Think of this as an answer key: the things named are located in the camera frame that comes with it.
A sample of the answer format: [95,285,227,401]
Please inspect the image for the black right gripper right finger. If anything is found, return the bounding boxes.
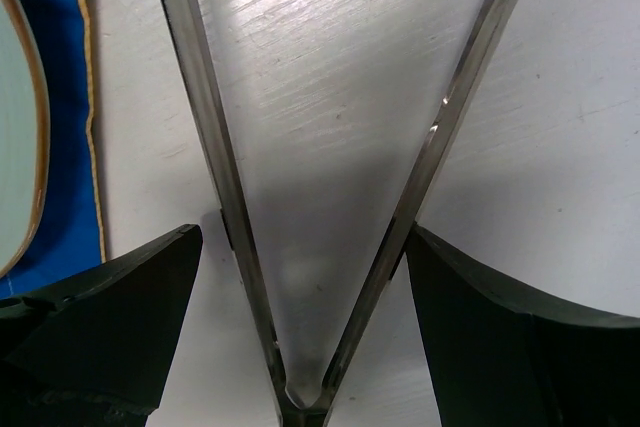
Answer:
[406,226,639,426]

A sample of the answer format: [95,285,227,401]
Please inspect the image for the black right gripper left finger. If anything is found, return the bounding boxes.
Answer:
[1,224,203,426]

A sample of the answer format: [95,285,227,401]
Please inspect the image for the metal tongs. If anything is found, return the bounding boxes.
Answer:
[161,0,518,426]

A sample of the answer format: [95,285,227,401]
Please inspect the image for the green flower plate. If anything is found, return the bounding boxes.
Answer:
[0,0,50,275]

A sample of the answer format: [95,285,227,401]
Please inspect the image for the blue printed placemat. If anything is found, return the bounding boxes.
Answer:
[1,0,106,297]

